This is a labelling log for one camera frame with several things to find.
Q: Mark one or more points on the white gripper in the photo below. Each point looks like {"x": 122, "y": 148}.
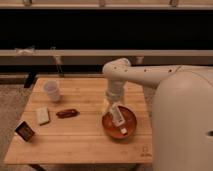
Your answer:
{"x": 114, "y": 93}

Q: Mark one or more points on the translucent plastic cup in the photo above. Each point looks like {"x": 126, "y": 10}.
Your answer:
{"x": 51, "y": 88}

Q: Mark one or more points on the wooden table board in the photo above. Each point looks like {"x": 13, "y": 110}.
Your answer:
{"x": 80, "y": 139}

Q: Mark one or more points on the orange round bowl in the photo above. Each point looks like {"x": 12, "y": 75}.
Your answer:
{"x": 113, "y": 131}

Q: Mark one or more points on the white window rail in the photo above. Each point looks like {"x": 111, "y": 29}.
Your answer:
{"x": 94, "y": 57}

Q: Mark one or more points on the white sponge block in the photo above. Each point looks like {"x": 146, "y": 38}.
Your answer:
{"x": 42, "y": 115}

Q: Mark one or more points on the brown sausage toy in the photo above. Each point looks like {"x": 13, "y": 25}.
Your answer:
{"x": 67, "y": 113}

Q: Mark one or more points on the white marker in bowl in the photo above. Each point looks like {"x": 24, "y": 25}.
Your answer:
{"x": 118, "y": 118}

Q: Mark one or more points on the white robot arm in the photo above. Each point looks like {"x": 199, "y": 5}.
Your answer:
{"x": 182, "y": 111}

